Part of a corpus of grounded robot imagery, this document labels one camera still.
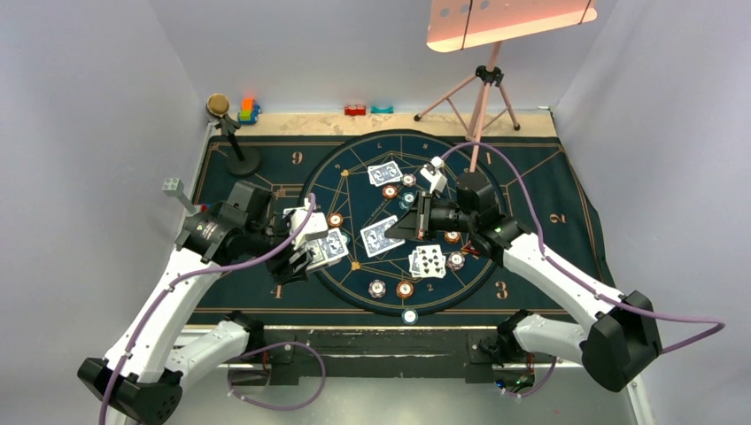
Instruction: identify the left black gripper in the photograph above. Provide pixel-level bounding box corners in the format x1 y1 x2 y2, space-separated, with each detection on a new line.
244 209 313 283

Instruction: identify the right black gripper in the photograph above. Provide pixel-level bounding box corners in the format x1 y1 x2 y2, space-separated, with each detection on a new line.
385 189 476 242

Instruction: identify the teal poker chip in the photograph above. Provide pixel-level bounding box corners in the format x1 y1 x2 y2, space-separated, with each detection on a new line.
399 192 415 211

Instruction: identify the blue backed playing card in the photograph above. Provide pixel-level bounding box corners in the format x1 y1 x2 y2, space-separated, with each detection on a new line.
375 160 405 184
283 207 306 216
367 163 400 188
360 215 406 258
408 251 420 277

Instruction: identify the blue playing card deck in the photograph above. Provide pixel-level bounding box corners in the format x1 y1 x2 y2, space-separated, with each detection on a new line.
305 228 349 273

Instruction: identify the orange poker chip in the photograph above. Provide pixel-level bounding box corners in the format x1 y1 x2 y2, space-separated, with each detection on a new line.
382 184 399 199
327 212 345 228
444 231 461 244

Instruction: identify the face up spades card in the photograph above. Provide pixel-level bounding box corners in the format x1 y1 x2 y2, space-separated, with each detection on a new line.
414 244 445 278

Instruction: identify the pink white poker chip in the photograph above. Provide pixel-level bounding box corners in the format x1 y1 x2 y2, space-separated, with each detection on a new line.
446 251 465 271
400 174 416 188

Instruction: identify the orange chip stack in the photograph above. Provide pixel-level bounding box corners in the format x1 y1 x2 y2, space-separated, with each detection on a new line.
395 281 414 299

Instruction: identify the pink white chip stack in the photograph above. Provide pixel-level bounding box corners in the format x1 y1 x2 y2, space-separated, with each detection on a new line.
368 280 387 299

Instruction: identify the teal chip stack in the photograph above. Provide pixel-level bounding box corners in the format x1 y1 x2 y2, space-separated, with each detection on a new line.
401 309 419 326

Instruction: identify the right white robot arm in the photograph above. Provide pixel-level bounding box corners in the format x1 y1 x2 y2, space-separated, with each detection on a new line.
385 157 662 392

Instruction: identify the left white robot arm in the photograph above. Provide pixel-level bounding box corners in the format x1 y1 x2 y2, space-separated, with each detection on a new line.
77 181 329 424

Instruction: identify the red triangular all-in marker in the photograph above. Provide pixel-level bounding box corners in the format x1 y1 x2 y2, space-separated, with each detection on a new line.
461 247 480 257

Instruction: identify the dark green rectangular poker mat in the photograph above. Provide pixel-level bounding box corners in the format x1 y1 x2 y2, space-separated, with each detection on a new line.
190 130 614 327

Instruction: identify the teal toy block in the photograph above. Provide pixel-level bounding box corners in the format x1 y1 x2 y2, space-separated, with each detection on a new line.
370 104 394 114

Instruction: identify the red toy block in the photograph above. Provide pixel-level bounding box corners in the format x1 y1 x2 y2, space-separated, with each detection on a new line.
344 104 368 116

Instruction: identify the pink tripod stand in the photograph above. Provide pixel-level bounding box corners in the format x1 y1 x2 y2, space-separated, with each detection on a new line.
414 41 521 172

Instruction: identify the grey lego brick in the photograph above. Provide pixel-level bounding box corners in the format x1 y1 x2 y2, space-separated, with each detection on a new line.
162 177 200 215

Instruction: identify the orange green blue block stack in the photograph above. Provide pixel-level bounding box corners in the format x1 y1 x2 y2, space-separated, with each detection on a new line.
237 97 260 125

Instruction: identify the pink light panel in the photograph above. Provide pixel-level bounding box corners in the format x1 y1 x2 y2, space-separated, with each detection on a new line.
426 0 598 53

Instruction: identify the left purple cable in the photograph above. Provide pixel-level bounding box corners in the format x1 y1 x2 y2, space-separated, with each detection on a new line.
98 193 328 425

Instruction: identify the purple cable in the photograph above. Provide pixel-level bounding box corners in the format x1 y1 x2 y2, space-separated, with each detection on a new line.
441 142 726 400
98 193 328 425

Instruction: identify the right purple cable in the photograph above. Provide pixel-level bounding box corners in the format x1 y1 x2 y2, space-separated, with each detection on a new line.
441 142 726 400

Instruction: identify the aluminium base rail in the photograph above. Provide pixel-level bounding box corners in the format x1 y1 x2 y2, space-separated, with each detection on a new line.
105 327 655 425

